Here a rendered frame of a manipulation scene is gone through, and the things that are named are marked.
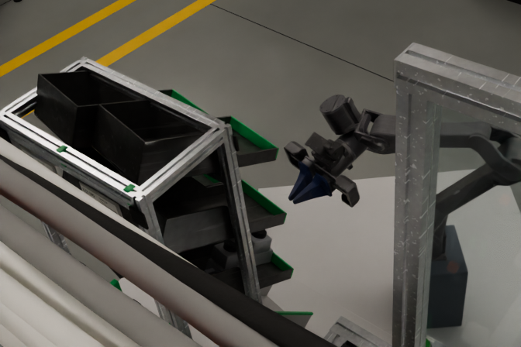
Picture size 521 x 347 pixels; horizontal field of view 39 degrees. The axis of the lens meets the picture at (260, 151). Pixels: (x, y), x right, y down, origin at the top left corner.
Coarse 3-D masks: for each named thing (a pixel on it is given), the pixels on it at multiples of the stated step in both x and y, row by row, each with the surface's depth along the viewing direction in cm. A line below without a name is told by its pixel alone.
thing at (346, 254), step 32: (288, 192) 211; (384, 192) 207; (288, 224) 202; (320, 224) 201; (352, 224) 200; (384, 224) 198; (288, 256) 194; (320, 256) 192; (352, 256) 191; (384, 256) 190; (320, 288) 185; (352, 288) 184; (384, 288) 183; (384, 320) 176
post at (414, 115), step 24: (408, 96) 63; (408, 120) 65; (432, 120) 64; (408, 144) 67; (408, 168) 69; (408, 192) 71; (408, 216) 73; (408, 240) 76; (408, 264) 78; (408, 288) 80; (408, 312) 83; (408, 336) 86
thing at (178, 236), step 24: (168, 192) 131; (192, 192) 135; (216, 192) 140; (168, 216) 129; (192, 216) 118; (216, 216) 122; (264, 216) 137; (168, 240) 117; (192, 240) 121; (216, 240) 125
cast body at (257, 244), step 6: (252, 234) 146; (258, 234) 145; (264, 234) 146; (252, 240) 144; (258, 240) 145; (264, 240) 145; (270, 240) 146; (258, 246) 145; (264, 246) 146; (258, 252) 146; (264, 252) 147; (270, 252) 148; (258, 258) 147; (264, 258) 148; (270, 258) 149; (258, 264) 148
